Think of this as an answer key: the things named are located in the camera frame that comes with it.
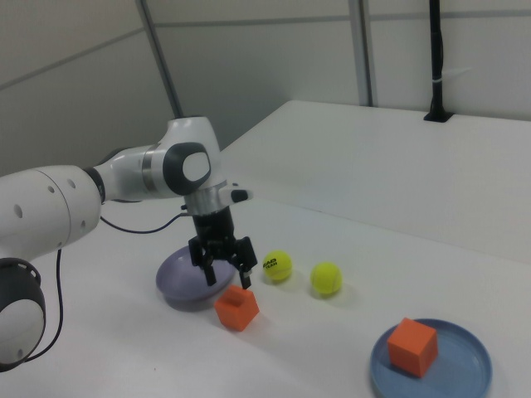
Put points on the purple plastic plate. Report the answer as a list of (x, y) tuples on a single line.
[(182, 286)]

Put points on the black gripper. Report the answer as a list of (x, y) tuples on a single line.
[(213, 230)]

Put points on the plain yellow tennis ball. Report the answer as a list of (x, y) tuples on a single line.
[(326, 278)]

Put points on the blue plastic plate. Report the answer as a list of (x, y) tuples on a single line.
[(464, 365)]

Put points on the black pole stand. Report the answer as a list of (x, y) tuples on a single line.
[(435, 62)]

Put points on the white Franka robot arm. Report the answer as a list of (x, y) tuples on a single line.
[(41, 207)]

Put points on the orange foam cube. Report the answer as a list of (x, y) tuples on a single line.
[(410, 346), (238, 311)]

